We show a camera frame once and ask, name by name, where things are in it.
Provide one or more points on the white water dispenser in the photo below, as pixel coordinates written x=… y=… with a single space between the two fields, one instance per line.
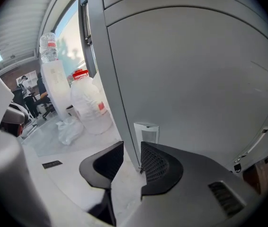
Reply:
x=54 y=86

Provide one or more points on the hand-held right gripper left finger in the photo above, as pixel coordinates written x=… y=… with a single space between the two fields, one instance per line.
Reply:
x=100 y=171

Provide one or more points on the large water jug red cap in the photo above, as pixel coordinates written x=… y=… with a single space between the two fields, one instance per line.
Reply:
x=89 y=103

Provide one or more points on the large window dark frame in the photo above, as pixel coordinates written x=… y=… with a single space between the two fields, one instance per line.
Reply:
x=71 y=44

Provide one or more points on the black office chair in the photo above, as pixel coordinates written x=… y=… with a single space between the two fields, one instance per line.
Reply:
x=45 y=105

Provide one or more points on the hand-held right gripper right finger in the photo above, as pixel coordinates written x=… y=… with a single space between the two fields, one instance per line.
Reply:
x=164 y=174

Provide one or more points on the clear plastic bag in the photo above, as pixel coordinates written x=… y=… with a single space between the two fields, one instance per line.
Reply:
x=68 y=130

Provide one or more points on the grey locker cabinet frame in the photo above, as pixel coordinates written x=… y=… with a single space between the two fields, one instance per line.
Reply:
x=98 y=32

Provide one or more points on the large grey locker door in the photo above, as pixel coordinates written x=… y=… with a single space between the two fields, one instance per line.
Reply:
x=190 y=79

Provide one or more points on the small white bin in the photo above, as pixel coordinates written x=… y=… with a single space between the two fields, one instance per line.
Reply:
x=69 y=109

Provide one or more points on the clear water bottle red label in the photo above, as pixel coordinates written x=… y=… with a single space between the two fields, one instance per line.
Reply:
x=48 y=47

